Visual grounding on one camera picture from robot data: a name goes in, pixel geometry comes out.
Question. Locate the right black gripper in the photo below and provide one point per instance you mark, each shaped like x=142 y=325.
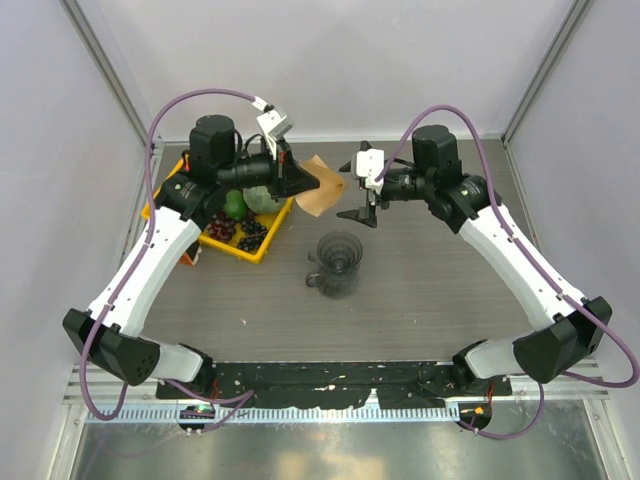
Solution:
x=367 y=215

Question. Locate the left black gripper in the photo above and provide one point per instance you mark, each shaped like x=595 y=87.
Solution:
x=289 y=178

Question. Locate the brown paper coffee filter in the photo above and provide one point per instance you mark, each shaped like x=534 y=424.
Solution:
x=331 y=188

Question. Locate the clear glass coffee server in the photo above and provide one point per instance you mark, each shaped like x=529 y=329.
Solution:
x=333 y=284

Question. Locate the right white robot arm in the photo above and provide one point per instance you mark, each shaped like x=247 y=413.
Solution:
x=563 y=333

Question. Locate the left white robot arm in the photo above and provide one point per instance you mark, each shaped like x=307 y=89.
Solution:
x=108 y=332

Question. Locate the orange coffee filter box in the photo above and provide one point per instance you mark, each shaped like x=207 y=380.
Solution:
x=191 y=256

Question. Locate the green netted melon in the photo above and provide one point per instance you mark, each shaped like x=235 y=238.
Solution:
x=259 y=200

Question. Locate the yellow plastic fruit tray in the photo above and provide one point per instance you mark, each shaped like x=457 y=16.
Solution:
x=199 y=202

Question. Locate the black grape bunch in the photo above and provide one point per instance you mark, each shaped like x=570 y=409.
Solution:
x=254 y=233

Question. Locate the dark red grape bunch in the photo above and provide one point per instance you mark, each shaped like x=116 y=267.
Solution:
x=221 y=228

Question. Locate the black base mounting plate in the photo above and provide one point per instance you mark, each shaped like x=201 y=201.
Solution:
x=335 y=386

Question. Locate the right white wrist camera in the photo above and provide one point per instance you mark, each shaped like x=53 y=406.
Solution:
x=367 y=167

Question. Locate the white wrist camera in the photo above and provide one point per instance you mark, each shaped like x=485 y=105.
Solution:
x=367 y=167
x=274 y=123

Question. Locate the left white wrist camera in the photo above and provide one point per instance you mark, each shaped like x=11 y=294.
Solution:
x=274 y=123

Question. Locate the aluminium frame rail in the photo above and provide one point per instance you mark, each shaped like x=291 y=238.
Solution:
x=105 y=388

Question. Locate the white slotted cable duct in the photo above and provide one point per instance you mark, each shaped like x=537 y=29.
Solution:
x=183 y=413

